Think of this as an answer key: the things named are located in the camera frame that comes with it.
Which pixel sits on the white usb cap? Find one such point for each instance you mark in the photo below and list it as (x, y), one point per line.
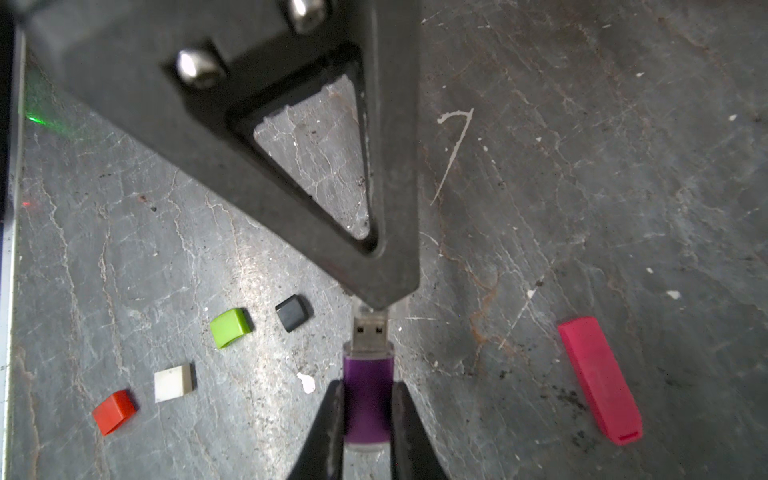
(173, 383)

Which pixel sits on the black usb cap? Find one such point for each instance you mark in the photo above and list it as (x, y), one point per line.
(293, 312)

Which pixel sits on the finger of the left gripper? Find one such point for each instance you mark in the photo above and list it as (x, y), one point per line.
(412, 455)

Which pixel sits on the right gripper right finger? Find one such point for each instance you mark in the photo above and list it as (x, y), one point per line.
(321, 457)

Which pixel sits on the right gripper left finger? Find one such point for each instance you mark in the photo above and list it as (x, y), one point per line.
(193, 80)

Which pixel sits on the purple usb drive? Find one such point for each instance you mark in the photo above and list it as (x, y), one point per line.
(368, 377)

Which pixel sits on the green usb cap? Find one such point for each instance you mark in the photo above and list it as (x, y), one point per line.
(230, 326)

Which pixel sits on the pink usb drive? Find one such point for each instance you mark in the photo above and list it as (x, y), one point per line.
(601, 380)

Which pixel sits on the red usb cap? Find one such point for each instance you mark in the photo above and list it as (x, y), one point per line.
(114, 411)

